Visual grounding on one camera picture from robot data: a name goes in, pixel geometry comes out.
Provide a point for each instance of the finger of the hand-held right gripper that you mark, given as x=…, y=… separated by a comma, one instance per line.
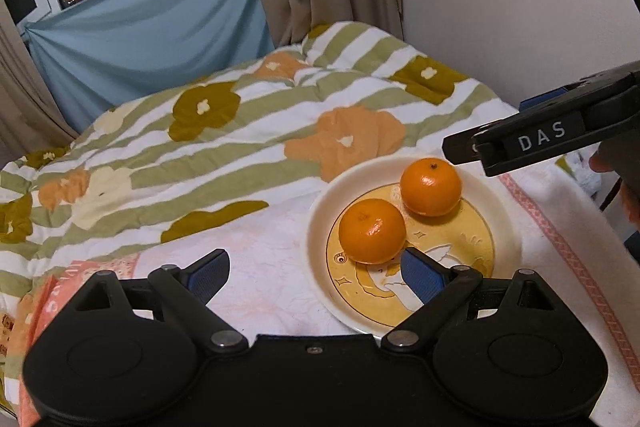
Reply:
x=560, y=94
x=530, y=142

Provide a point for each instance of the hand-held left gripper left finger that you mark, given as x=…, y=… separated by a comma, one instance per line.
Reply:
x=210, y=276

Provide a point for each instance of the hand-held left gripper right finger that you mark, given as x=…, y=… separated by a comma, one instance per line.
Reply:
x=420, y=274

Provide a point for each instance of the orange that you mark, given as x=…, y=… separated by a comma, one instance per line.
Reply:
x=430, y=187
x=371, y=232

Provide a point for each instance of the cream plate with yellow print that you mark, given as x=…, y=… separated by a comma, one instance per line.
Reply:
x=480, y=227

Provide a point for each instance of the person's right hand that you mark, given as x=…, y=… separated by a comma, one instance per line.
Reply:
x=607, y=164

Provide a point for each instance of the white and pink blanket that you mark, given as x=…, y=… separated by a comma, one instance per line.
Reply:
x=260, y=257

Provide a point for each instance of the white plastic bag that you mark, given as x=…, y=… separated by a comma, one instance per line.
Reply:
x=580, y=177

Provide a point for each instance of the floral striped quilt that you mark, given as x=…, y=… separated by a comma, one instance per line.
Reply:
x=250, y=117

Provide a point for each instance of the blue cloth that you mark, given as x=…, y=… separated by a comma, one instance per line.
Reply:
x=150, y=32

